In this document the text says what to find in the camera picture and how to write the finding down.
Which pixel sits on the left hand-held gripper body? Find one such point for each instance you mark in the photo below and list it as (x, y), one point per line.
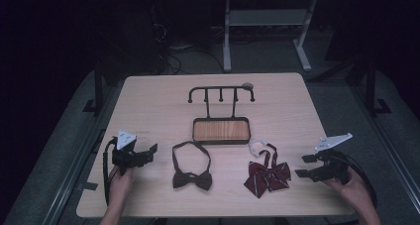
(127, 159)

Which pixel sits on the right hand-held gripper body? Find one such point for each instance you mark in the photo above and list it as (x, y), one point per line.
(332, 168)

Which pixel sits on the dark red striped bow tie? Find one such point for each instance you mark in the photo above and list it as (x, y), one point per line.
(265, 178)

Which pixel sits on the black bow tie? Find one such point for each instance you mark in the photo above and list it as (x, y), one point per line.
(193, 180)

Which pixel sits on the black rack with wooden tray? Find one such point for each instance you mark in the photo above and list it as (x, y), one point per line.
(221, 131)

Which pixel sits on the person's left hand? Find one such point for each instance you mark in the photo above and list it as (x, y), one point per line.
(119, 187)

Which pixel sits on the person's right hand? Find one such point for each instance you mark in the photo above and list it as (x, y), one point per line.
(351, 192)

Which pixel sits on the grey tape strip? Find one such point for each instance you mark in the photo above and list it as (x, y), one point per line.
(88, 186)

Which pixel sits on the black metal stand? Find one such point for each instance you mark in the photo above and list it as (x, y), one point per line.
(371, 89)
(98, 92)

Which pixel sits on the grey round pad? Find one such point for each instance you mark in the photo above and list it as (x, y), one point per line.
(247, 85)

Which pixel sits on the white metal table frame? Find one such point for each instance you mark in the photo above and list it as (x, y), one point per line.
(264, 17)

